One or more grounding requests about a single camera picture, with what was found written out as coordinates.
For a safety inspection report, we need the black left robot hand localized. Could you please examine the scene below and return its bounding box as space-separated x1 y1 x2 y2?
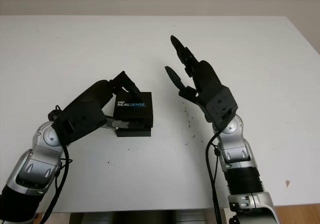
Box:
62 70 146 131

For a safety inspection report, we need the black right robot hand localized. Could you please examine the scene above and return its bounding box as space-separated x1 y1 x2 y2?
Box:
163 35 225 110

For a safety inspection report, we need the black RealSense box lid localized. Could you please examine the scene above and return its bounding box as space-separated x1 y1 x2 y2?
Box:
112 91 153 129

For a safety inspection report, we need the grey robot torso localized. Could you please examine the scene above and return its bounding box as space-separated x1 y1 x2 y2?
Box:
69 208 226 224

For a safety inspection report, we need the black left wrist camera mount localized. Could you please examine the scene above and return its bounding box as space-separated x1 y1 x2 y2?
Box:
51 106 106 146

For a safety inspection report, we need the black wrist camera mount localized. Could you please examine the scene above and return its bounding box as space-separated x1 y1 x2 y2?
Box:
51 106 106 146
203 85 238 130

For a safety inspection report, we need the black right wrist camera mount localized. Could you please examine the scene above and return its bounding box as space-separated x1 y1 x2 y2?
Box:
203 85 238 130

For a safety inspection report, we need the black camera box base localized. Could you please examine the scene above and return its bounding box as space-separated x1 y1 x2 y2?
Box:
116 126 153 138

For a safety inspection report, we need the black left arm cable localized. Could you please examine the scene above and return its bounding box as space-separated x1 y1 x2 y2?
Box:
41 105 75 224

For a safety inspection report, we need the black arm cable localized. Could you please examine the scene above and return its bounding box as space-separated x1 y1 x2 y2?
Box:
41 105 75 224
205 128 223 224

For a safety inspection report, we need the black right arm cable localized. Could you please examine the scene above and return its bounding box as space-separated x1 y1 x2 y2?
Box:
205 128 223 224

